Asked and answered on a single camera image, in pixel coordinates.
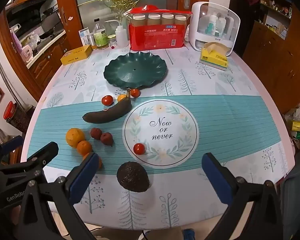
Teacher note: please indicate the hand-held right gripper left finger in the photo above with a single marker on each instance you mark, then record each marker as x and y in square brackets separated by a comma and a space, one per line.
[83, 177]

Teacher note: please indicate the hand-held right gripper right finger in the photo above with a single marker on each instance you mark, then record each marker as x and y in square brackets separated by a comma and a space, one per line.
[216, 177]

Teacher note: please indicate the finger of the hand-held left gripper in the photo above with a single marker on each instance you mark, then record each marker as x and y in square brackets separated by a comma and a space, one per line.
[42, 153]
[12, 143]

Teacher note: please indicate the small tangerine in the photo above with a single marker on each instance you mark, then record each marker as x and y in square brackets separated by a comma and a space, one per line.
[100, 163]
[84, 147]

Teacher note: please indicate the large orange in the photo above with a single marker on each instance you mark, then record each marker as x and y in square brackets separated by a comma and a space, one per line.
[75, 136]

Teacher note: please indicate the red strawberry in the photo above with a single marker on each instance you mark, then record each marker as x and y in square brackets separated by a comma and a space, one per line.
[106, 139]

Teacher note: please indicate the red lychee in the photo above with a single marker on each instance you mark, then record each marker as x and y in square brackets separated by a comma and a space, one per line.
[95, 133]

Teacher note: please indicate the overripe dark banana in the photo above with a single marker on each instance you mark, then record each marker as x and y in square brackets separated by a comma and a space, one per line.
[107, 113]

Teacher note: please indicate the red cherry tomato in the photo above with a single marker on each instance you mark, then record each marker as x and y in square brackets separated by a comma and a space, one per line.
[139, 148]
[135, 92]
[107, 100]

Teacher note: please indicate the dark green scalloped plate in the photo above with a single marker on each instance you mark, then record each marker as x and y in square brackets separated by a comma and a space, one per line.
[135, 72]

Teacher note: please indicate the red plastic container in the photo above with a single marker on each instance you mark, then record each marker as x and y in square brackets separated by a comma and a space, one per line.
[10, 111]

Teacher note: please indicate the dark avocado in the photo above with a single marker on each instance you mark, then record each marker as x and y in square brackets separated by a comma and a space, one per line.
[133, 177]

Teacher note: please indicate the tree print tablecloth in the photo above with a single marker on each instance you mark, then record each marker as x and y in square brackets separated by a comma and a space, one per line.
[215, 110]

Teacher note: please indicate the small orange cherry tomato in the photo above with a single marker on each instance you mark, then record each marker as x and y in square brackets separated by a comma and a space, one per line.
[120, 98]

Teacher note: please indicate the yellow plastic bag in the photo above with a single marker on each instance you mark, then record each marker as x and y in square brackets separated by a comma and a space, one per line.
[298, 127]

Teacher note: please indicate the flat yellow box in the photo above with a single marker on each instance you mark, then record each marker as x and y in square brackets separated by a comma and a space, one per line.
[75, 55]

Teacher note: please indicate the yellow tissue box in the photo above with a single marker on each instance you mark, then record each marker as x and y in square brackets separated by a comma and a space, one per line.
[215, 60]

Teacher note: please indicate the small metal can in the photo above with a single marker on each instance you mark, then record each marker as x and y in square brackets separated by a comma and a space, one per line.
[90, 41]

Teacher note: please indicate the blue white card box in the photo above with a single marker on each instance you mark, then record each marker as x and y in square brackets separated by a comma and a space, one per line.
[83, 36]

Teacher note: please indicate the green label clear bottle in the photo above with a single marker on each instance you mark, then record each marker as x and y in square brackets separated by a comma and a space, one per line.
[100, 37]

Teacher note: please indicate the small glass jar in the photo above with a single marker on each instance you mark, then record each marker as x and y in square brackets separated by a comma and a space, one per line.
[111, 42]

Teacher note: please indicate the black range hood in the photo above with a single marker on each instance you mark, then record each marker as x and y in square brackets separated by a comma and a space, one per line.
[25, 7]

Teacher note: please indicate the wooden shelf cabinet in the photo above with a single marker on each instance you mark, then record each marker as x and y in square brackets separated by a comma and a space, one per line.
[272, 50]

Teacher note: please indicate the white squeeze bottle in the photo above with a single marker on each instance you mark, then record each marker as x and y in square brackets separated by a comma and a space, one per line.
[121, 37]

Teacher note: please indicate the frosted glass sliding door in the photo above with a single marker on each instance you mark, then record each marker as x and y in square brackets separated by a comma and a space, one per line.
[90, 10]

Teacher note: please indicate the red paper cup package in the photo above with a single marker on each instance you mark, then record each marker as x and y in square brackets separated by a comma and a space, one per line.
[155, 35]

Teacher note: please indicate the white cosmetic storage box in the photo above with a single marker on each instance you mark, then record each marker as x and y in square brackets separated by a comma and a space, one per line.
[196, 17]

